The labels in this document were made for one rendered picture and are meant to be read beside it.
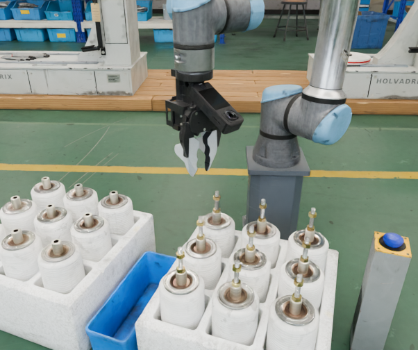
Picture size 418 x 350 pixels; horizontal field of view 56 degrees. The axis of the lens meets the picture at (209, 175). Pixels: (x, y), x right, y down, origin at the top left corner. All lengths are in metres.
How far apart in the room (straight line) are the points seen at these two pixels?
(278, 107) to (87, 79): 1.83
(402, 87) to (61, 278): 2.40
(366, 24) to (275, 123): 4.04
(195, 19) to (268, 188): 0.66
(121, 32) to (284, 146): 1.75
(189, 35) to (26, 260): 0.64
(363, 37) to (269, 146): 4.05
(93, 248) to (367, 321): 0.68
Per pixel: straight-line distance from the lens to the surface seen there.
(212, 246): 0.94
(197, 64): 0.72
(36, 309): 1.04
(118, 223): 1.12
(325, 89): 1.07
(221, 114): 0.70
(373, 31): 5.18
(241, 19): 0.78
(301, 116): 1.09
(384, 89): 2.82
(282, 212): 1.27
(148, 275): 1.19
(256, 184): 1.22
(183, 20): 0.71
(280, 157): 1.19
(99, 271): 1.02
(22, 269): 1.05
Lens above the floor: 0.83
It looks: 28 degrees down
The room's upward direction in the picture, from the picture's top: straight up
